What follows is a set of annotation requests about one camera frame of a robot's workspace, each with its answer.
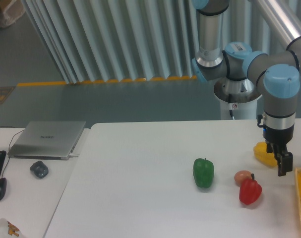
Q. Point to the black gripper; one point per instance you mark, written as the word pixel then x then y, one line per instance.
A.
pixel 278 132

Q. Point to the red bell pepper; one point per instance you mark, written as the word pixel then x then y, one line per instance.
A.
pixel 250 190

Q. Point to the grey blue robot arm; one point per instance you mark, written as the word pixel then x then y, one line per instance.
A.
pixel 248 74

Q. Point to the yellow bell pepper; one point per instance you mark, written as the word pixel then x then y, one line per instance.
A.
pixel 261 154

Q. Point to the brown egg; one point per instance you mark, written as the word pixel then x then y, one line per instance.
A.
pixel 240 176

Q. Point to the green bell pepper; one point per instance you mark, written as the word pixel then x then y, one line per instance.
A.
pixel 203 172

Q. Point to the white folding partition screen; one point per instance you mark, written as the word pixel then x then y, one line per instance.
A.
pixel 118 39

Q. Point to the silver laptop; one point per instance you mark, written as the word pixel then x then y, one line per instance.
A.
pixel 50 140

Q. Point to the dark earbuds case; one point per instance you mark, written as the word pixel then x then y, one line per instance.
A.
pixel 39 169

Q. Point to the white orange printed cloth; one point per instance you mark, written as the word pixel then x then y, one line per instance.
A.
pixel 9 230

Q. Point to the brown cardboard box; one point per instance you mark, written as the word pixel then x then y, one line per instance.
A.
pixel 10 12

